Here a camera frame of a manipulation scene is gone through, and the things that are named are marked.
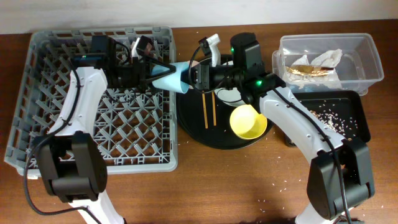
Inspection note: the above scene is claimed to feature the blue cup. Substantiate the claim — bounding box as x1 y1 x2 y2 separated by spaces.
152 62 189 94

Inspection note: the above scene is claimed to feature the left wooden chopstick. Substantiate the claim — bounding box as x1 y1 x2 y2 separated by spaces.
201 93 208 129

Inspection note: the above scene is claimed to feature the yellow bowl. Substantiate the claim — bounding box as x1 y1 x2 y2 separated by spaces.
229 105 268 140

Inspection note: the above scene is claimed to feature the right wooden chopstick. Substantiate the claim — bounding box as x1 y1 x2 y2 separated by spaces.
211 92 217 126

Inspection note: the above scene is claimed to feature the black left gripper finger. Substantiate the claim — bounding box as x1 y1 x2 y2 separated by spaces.
141 76 164 93
144 56 177 75

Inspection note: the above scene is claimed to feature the white round plate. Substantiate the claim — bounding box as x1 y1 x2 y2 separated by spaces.
215 87 245 107

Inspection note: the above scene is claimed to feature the pink cup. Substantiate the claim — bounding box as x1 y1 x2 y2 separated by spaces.
188 60 200 68

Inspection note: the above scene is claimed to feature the grey dishwasher rack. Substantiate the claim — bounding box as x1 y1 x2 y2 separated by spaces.
4 26 178 179

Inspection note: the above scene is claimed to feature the wooden chopstick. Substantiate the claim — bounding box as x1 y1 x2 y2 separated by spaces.
201 93 208 129
211 92 217 126

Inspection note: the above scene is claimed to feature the black rectangular tray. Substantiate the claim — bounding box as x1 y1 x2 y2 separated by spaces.
295 90 371 142

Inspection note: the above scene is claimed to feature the white tissue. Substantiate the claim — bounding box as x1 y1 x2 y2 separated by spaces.
282 49 343 84

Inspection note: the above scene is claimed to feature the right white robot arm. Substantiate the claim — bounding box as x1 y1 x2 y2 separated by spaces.
188 32 375 223

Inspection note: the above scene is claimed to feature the clear plastic bin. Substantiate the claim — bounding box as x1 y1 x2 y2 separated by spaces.
272 33 384 96

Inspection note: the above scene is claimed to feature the round black tray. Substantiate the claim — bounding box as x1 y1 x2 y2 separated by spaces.
176 90 273 150

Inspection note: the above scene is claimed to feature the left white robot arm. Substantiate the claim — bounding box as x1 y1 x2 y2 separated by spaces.
27 53 181 223

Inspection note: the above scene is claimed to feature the gold coffee sachet wrapper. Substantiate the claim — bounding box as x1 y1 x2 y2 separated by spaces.
285 65 334 77

